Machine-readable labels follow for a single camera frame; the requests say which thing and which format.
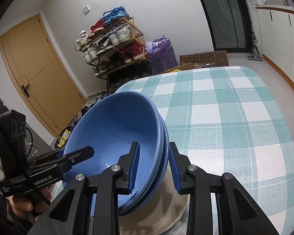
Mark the black cable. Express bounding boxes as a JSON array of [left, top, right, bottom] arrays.
[[0, 108, 51, 205]]

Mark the black glass door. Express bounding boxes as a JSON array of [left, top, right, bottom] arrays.
[[192, 0, 251, 53]]

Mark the plain cardboard box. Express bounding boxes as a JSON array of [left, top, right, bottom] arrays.
[[159, 62, 202, 75]]

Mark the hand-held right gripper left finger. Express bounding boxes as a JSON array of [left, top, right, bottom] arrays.
[[27, 141, 141, 235]]

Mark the wooden shoe rack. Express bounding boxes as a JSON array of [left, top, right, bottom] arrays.
[[86, 17, 152, 91], [73, 6, 152, 90]]

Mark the pile of dark shoes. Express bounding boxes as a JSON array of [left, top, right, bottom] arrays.
[[73, 90, 117, 128]]

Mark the grey floor mop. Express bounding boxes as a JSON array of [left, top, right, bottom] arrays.
[[247, 32, 263, 61]]

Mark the white cabinet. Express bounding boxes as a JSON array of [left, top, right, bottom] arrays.
[[256, 5, 294, 79]]

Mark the wooden door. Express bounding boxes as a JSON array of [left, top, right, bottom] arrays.
[[0, 13, 87, 137]]

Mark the patterned cardboard box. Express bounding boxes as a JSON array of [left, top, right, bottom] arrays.
[[180, 51, 229, 68]]

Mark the purple plastic bag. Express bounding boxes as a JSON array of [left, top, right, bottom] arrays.
[[146, 37, 178, 75]]

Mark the white trash bin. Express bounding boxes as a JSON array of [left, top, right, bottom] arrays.
[[55, 128, 73, 150]]

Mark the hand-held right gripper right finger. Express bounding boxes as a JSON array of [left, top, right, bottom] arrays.
[[170, 142, 280, 235]]

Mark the teal checkered tablecloth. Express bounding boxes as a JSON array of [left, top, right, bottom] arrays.
[[113, 66, 294, 235]]

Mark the person's left hand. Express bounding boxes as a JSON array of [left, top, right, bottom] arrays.
[[9, 183, 52, 212]]

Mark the dark blue bowl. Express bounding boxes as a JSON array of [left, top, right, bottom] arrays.
[[63, 92, 163, 201]]

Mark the black door handle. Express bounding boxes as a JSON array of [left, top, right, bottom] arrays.
[[21, 84, 31, 98]]

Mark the cream plate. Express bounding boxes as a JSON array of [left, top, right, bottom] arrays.
[[119, 169, 190, 235]]

